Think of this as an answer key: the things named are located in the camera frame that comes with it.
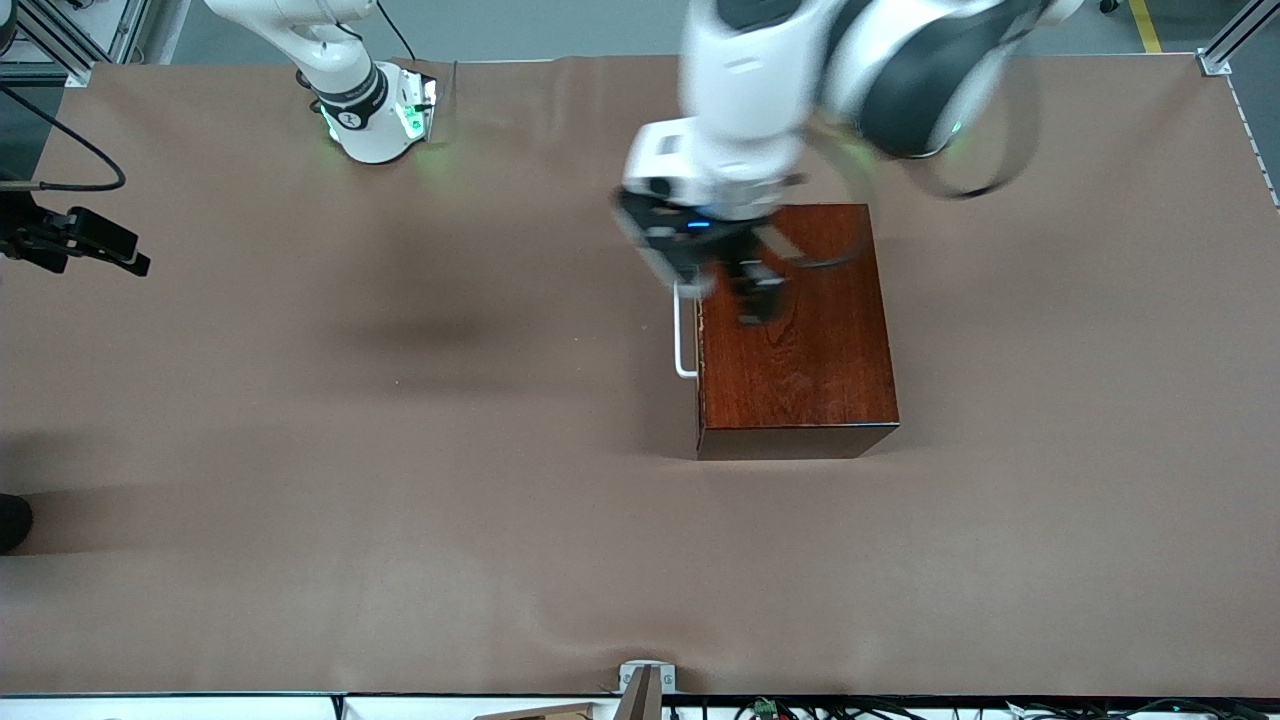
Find wooden drawer with white handle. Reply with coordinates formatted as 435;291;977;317
673;280;705;456

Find dark wooden drawer cabinet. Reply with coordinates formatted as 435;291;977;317
694;203;901;462

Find black round object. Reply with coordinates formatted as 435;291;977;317
0;493;34;555

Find brown table cover sheet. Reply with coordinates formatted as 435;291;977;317
0;52;1280;698

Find tan cardboard piece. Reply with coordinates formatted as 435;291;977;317
470;702;606;720

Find aluminium frame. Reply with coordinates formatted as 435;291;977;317
0;0;151;89
1200;0;1280;77

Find black base cable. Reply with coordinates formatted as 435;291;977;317
373;0;421;63

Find small metal bracket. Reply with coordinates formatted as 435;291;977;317
618;660;678;695

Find tangled black cables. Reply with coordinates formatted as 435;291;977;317
668;696;1280;720

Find grey brown post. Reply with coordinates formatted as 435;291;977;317
612;666;663;720

